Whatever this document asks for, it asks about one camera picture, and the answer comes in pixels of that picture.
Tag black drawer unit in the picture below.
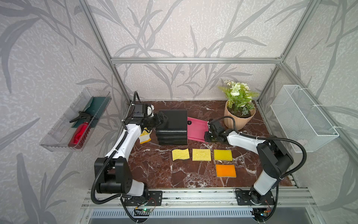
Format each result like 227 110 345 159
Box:
155 110 188 145

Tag pink bottom drawer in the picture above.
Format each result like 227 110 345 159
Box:
187 117 208 142

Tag bright yellow foam sponge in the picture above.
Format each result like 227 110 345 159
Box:
214 149 233 161

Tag yellow cellulose sponge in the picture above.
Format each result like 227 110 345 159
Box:
192 149 211 161

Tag orange foam sponge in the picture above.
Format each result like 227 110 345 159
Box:
216 164 236 178

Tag wavy yellow cloth sponge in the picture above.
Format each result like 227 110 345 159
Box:
172 148 190 161

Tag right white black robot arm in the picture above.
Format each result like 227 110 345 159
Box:
205 119 294 197

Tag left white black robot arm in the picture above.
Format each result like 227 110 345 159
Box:
91 103 167 204

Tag yellow work glove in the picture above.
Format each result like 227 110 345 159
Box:
139 128 152 144

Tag beige plant pot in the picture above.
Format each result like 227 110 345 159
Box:
224 102 256 130

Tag green artificial plant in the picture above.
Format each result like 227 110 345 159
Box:
219 80 259 118

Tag dark green cloth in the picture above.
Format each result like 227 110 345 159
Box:
72 97 111 128

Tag red black pruning shears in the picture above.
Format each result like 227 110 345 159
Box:
68 111 94 149

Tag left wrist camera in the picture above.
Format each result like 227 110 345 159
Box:
146 104 154 117

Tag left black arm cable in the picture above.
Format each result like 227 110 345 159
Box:
90 91 142 205

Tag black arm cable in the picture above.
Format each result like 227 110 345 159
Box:
90 91 142 205
215 116 307 222

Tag white wire mesh basket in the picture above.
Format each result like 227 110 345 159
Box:
270 85 339 152

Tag clear plastic wall tray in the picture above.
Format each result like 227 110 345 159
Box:
40 87 112 152

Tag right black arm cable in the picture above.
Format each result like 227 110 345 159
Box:
215 116 307 222

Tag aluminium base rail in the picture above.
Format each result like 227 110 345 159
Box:
81 187 322 209

